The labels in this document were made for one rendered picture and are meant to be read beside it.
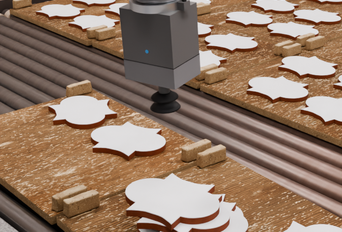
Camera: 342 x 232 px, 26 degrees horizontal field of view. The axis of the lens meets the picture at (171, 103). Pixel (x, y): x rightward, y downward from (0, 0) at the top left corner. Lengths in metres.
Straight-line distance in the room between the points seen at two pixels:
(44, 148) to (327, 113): 0.57
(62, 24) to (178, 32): 1.19
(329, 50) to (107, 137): 0.75
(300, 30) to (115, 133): 0.81
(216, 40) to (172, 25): 0.99
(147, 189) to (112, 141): 0.28
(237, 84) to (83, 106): 0.36
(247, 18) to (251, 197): 1.00
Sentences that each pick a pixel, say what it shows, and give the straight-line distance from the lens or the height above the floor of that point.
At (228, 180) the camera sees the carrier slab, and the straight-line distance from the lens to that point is 1.27.
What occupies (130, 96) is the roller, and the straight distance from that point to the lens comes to 1.66.
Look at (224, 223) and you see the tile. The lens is 1.07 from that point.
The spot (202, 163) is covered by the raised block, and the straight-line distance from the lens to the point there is 1.30.
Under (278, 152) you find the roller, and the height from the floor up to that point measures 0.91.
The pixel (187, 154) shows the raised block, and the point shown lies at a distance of 1.31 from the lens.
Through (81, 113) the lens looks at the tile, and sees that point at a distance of 1.51.
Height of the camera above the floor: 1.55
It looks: 23 degrees down
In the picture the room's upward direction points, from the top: straight up
